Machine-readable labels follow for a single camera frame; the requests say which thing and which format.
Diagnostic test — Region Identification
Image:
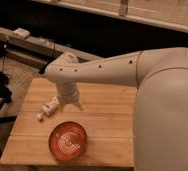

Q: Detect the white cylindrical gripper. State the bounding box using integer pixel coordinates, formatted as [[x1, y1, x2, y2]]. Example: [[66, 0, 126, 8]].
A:
[[56, 83, 83, 112]]

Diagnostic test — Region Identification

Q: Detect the small white bottle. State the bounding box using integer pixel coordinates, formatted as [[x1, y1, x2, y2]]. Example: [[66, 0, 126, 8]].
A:
[[36, 96, 59, 121]]

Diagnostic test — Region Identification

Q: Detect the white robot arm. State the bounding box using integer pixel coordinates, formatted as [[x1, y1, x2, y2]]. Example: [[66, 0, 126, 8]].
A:
[[43, 47, 188, 171]]

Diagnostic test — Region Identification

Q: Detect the orange ceramic bowl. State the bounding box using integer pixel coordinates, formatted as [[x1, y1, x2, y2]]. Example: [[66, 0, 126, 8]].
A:
[[48, 121, 87, 161]]

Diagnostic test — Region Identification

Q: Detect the wooden table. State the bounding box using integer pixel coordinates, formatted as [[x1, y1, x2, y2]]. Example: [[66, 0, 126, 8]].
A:
[[0, 78, 136, 167]]

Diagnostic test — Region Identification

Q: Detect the long wooden ledge beam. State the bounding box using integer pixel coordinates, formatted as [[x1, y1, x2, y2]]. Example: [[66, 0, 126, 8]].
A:
[[0, 27, 100, 61]]

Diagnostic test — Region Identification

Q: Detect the white box on ledge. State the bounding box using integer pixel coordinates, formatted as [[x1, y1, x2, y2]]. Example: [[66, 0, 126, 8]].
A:
[[13, 28, 30, 38]]

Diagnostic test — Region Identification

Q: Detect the wooden upper shelf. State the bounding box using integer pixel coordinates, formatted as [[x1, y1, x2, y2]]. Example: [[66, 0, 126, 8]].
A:
[[34, 0, 188, 33]]

